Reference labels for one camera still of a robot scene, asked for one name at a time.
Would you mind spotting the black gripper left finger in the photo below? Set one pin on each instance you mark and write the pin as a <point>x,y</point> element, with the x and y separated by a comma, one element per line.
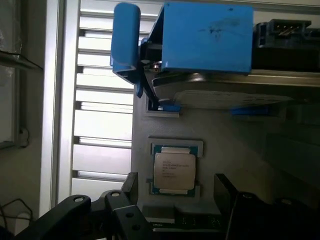
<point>120,220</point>

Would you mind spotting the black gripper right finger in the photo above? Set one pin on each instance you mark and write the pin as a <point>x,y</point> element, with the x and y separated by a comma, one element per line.
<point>262,217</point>

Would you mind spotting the black RAM stick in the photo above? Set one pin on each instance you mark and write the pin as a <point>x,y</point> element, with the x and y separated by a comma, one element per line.
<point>195,221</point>

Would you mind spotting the grey mounting plate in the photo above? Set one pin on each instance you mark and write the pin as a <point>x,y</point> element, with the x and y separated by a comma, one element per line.
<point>225,150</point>

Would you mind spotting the small blue rack tab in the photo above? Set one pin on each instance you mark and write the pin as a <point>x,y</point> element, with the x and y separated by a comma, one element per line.
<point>171,108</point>
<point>250,110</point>

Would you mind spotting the silver disk with white label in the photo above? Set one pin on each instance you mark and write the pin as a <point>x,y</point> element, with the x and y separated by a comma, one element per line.
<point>225,95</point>

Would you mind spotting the black connector module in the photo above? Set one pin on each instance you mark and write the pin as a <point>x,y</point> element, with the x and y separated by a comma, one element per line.
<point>285,45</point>

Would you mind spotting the grey cabinet with glass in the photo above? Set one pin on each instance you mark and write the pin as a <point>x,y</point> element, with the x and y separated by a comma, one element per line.
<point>12,75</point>

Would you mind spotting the blue rounded plastic clip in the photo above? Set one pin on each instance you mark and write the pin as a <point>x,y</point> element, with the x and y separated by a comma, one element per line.
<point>125,37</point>

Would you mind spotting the blue box-shaped holder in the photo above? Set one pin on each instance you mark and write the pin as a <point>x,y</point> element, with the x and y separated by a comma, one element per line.
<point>207,37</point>

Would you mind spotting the aluminium slotted frame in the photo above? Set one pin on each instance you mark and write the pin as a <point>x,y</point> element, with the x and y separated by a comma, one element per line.
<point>100,125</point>

